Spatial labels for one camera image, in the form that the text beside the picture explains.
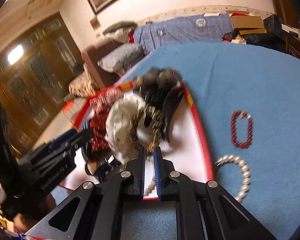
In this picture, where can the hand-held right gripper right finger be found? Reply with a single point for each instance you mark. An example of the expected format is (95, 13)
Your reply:
(157, 175)

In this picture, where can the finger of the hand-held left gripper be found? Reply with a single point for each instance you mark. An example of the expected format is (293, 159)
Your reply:
(82, 137)
(63, 138)

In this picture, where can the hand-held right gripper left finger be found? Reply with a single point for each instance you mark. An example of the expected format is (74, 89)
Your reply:
(142, 175)

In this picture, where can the red-edged white box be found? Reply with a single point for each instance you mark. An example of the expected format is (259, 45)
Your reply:
(185, 150)

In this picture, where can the leopard print scrunchie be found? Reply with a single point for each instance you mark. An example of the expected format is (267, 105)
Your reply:
(150, 115)

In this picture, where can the black headband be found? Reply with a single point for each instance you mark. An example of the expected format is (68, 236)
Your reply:
(170, 110)

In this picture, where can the black toothed hair clip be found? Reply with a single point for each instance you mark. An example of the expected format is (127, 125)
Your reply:
(155, 90)

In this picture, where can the person's left forearm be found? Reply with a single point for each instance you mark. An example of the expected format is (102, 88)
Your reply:
(2, 142)

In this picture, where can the red plaid scrunchie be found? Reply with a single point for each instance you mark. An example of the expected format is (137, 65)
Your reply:
(100, 125)

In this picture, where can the blue striped hair band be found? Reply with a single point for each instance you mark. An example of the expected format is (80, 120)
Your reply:
(106, 172)

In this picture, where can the white scrunchie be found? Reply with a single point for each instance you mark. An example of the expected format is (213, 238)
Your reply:
(120, 120)

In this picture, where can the patterned cushion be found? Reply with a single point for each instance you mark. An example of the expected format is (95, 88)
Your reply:
(82, 85)

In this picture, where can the wooden wardrobe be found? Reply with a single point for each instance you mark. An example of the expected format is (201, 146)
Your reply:
(40, 67)

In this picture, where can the brown headboard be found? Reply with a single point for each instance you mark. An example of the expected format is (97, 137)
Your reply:
(95, 52)

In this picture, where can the white pillow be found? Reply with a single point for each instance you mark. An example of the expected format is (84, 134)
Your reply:
(122, 57)

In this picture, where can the grey pillow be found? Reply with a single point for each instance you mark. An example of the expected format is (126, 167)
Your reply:
(120, 30)

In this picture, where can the blue blanket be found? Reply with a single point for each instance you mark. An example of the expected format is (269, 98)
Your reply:
(265, 92)

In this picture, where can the blue plaid bed sheet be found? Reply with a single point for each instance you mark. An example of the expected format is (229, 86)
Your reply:
(180, 32)

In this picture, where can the cardboard box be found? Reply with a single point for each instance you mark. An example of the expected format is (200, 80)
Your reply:
(247, 22)

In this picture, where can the wooden cabinet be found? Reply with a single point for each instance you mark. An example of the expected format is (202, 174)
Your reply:
(298, 51)

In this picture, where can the small wall picture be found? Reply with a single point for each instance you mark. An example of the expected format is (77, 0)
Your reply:
(95, 22)

